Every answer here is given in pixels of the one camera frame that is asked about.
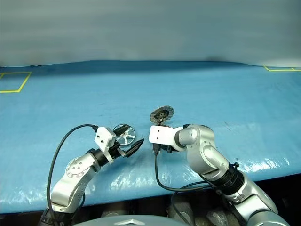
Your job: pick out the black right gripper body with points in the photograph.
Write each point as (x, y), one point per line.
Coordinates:
(168, 149)

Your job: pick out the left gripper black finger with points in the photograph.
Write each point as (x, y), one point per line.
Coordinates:
(120, 131)
(134, 147)

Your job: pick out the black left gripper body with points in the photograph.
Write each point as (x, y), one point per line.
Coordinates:
(115, 152)

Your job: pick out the silver spoked rotor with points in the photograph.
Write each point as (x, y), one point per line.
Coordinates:
(126, 140)

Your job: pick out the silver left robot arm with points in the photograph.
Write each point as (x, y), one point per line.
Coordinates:
(73, 169)

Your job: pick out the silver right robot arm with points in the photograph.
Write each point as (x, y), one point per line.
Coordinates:
(207, 150)

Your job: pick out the blue plastic table cover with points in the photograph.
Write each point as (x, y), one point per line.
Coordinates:
(188, 94)

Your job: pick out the dark rounded shape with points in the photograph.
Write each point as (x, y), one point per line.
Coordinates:
(182, 209)
(216, 217)

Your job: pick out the grey robot torso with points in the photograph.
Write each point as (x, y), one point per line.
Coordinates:
(122, 222)

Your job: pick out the yellow tape square outline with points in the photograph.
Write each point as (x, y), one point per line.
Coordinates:
(24, 81)

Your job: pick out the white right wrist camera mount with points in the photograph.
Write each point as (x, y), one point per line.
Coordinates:
(162, 134)

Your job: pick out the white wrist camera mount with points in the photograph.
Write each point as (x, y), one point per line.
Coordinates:
(162, 134)
(103, 136)

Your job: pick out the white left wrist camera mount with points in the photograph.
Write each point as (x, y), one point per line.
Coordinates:
(103, 136)

